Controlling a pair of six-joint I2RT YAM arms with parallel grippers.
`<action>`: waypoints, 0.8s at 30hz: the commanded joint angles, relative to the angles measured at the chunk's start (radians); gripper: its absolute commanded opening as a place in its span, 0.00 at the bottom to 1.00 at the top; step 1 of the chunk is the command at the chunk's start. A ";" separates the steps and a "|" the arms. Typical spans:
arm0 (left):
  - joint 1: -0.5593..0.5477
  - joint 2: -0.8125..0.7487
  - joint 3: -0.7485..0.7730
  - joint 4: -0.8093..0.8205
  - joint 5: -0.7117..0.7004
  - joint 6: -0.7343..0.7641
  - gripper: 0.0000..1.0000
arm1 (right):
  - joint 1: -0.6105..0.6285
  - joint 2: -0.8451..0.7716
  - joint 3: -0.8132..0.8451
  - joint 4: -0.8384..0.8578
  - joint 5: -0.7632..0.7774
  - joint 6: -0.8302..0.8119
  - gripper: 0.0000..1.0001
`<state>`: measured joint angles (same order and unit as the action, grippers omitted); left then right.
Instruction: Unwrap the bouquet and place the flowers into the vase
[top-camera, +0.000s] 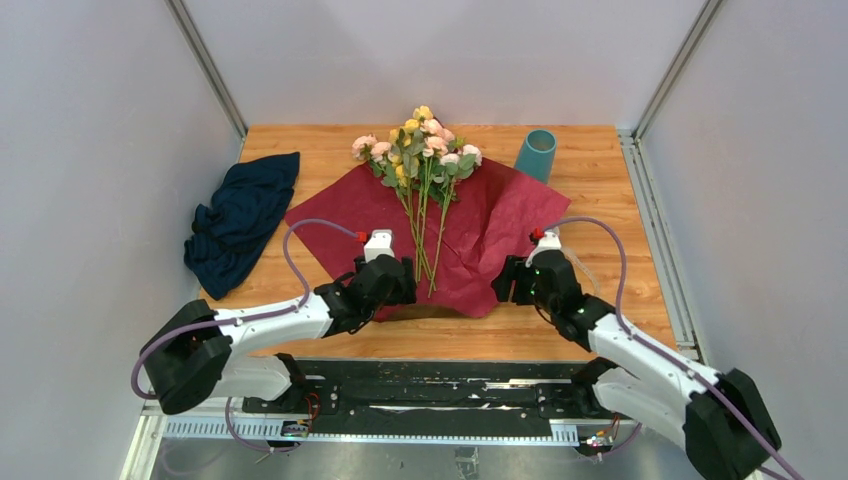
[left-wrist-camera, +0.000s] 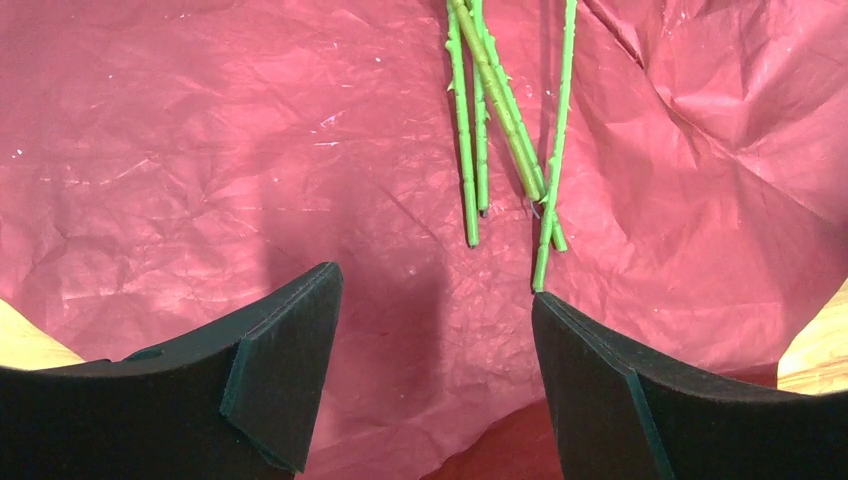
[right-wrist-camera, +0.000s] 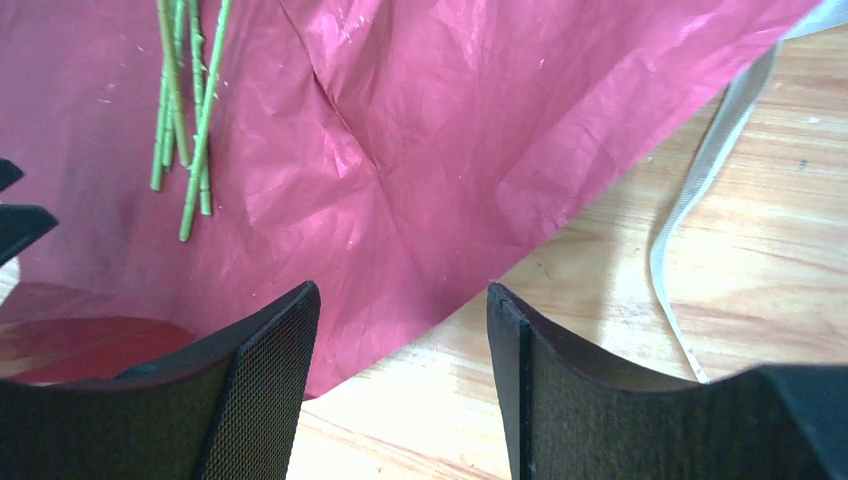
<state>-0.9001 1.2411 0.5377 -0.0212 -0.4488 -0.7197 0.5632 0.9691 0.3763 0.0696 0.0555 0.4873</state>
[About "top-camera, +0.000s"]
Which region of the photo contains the aluminium front rail frame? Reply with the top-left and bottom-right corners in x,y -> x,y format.
119,370 -> 763,480

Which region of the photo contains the aluminium corner post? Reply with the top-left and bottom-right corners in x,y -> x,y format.
632,0 -> 725,143
164,0 -> 248,141

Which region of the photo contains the maroon wrapping paper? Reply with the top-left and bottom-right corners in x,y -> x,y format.
285,159 -> 571,318

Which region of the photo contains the cream ribbon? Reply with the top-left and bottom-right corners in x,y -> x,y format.
562,246 -> 601,295

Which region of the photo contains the teal conical vase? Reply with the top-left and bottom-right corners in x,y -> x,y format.
514,129 -> 557,184

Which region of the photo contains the pink yellow flower bunch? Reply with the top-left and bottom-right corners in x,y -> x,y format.
351,105 -> 483,294

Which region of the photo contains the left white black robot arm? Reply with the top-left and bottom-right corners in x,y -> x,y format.
134,254 -> 416,415

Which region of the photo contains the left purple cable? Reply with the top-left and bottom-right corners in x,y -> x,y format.
130,219 -> 362,455

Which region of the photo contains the left aluminium corner post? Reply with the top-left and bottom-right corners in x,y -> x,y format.
164,0 -> 248,141

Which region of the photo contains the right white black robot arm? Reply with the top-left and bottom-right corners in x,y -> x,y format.
491,250 -> 782,479

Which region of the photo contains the dark blue crumpled cloth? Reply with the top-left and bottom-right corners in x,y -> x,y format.
183,152 -> 301,300

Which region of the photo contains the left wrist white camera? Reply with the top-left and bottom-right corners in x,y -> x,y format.
355,229 -> 395,263

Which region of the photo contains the right aluminium corner post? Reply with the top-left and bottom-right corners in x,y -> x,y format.
632,0 -> 725,143

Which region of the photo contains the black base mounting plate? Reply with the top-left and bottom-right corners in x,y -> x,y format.
233,359 -> 615,444

